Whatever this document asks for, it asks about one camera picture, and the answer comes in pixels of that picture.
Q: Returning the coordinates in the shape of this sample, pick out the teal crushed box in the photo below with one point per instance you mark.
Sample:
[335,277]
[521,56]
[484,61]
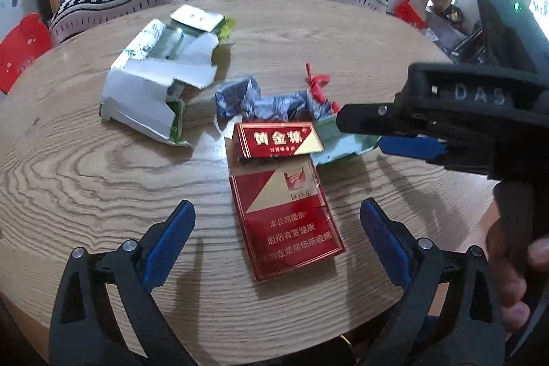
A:
[338,145]

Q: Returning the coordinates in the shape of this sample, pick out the red pig-shaped stool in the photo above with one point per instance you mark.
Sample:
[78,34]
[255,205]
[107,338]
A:
[21,47]

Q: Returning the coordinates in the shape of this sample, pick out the silver green cigarette pack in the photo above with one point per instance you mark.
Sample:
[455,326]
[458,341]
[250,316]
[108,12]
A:
[197,18]

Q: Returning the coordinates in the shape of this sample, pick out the person's right hand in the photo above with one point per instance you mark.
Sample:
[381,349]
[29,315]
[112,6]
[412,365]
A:
[510,284]

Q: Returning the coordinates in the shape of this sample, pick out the red bag on floor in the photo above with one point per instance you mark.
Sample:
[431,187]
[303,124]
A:
[407,12]

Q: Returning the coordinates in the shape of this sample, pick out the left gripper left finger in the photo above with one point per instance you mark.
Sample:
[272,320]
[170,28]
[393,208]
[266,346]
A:
[83,328]

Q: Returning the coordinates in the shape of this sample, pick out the red ribbon scrap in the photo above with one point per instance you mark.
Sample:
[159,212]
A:
[316,84]

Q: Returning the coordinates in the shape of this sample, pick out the large red cigarette carton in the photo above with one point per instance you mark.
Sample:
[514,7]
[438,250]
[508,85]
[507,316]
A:
[284,216]

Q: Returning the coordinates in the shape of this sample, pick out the dark wooden chair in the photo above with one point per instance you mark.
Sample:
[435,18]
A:
[471,50]

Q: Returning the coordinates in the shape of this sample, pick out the small red cigarette pack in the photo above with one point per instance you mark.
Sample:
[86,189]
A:
[277,139]

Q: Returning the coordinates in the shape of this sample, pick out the blue wrapper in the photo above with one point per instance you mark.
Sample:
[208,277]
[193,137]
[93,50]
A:
[243,97]

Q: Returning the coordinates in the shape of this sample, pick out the yellow green snack wrapper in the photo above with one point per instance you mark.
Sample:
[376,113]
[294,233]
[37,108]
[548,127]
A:
[225,32]

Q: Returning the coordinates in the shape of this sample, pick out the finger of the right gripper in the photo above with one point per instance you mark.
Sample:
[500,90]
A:
[378,119]
[420,148]

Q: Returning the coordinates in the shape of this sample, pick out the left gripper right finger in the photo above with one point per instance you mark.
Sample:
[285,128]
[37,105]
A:
[449,313]

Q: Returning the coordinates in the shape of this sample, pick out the torn white green box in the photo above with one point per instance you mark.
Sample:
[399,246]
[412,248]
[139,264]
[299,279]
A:
[144,87]

